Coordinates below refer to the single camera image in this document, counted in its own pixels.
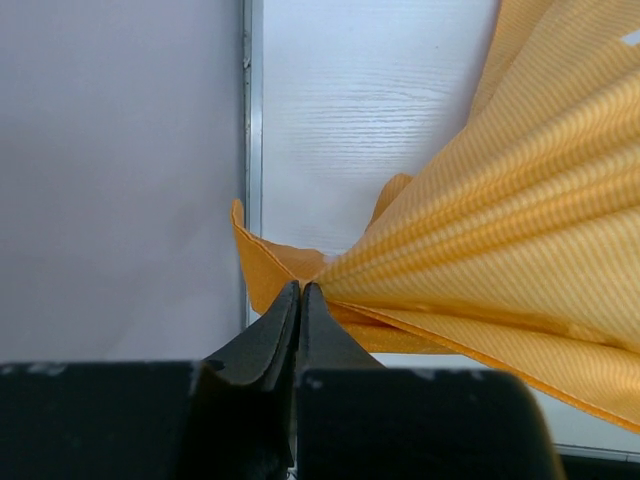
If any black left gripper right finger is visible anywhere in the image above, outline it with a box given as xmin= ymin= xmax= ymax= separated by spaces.
xmin=296 ymin=284 xmax=564 ymax=479

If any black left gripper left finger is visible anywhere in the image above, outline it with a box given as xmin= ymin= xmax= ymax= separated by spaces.
xmin=1 ymin=282 xmax=300 ymax=479

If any yellow Mickey Mouse pillowcase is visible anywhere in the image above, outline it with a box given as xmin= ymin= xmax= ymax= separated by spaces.
xmin=231 ymin=1 xmax=639 ymax=431

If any aluminium front frame rail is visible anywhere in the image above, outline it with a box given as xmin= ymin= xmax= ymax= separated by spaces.
xmin=555 ymin=442 xmax=639 ymax=463

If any aluminium frame rail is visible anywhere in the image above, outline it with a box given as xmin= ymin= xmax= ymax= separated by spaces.
xmin=555 ymin=442 xmax=639 ymax=463
xmin=243 ymin=0 xmax=264 ymax=236

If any aluminium left frame rail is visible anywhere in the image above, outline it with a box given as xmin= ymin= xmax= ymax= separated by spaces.
xmin=243 ymin=0 xmax=264 ymax=236

